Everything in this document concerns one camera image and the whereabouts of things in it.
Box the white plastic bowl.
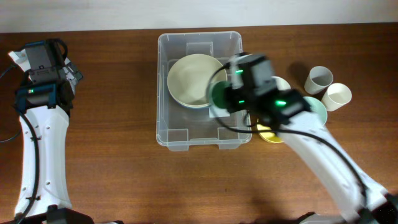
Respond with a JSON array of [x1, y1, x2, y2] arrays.
[[273, 76, 291, 91]]

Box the yellow plastic bowl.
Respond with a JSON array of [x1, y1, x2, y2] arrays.
[[256, 124, 283, 143]]

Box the mint green plastic bowl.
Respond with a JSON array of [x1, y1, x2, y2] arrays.
[[304, 96, 328, 126]]

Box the grey plastic cup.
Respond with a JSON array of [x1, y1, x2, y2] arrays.
[[304, 66, 333, 95]]

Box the green plastic cup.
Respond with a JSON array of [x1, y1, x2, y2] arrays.
[[209, 81, 230, 109]]

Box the white plastic cup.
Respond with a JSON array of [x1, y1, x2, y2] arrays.
[[321, 83, 352, 111]]

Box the dark blue plastic plate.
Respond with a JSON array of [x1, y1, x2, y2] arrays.
[[179, 103, 210, 110]]

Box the beige plate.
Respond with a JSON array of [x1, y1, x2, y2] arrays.
[[167, 54, 228, 105]]

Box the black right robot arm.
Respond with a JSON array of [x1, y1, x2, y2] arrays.
[[224, 86, 397, 223]]

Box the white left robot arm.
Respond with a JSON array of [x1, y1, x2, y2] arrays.
[[9, 51, 93, 223]]

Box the clear plastic storage container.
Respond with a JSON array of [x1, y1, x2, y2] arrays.
[[156, 31, 252, 151]]

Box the white paper label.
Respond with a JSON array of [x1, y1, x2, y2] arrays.
[[209, 106, 230, 118]]

